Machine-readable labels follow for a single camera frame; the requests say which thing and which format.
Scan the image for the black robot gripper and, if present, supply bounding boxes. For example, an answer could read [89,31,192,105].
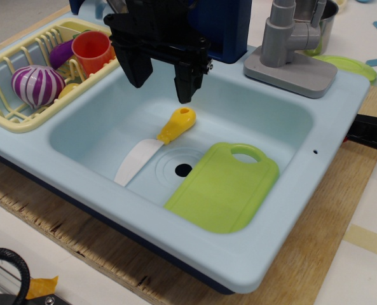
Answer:
[104,1,212,104]

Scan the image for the yellow handled white toy knife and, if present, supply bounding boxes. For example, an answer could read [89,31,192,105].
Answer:
[114,107,196,187]

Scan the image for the green plastic cutting board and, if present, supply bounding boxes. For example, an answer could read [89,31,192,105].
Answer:
[164,142,280,234]

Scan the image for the wooden base board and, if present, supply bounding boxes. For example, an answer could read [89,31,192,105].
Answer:
[0,6,377,305]

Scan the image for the orange plastic cup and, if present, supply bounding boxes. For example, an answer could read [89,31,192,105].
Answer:
[71,30,115,77]

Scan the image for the dark blue plastic box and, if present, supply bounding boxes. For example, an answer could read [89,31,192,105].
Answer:
[69,0,252,64]

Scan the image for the light blue toy sink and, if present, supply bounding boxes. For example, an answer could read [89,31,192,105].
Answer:
[0,48,370,294]

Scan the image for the yellow toy piece in rack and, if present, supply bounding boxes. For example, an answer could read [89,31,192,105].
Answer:
[58,83,79,99]

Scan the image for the purple toy eggplant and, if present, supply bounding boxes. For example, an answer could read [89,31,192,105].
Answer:
[49,39,75,70]

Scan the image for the grey toy faucet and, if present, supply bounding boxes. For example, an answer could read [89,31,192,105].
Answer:
[243,1,338,98]

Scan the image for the purple white toy onion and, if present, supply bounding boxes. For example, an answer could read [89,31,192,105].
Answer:
[11,65,65,109]

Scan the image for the cream dish drying rack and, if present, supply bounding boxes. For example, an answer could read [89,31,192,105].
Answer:
[0,18,119,133]

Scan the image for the stainless steel pot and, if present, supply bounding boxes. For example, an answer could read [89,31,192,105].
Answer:
[294,0,338,56]

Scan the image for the green plastic plate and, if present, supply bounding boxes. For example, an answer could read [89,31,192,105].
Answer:
[313,55,377,84]

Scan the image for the black clamp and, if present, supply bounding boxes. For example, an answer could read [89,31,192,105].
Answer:
[344,114,377,149]

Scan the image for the yellow tape piece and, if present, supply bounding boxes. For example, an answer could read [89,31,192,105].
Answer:
[25,276,58,300]

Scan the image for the black braided cable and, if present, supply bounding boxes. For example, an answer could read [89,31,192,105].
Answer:
[0,248,31,305]

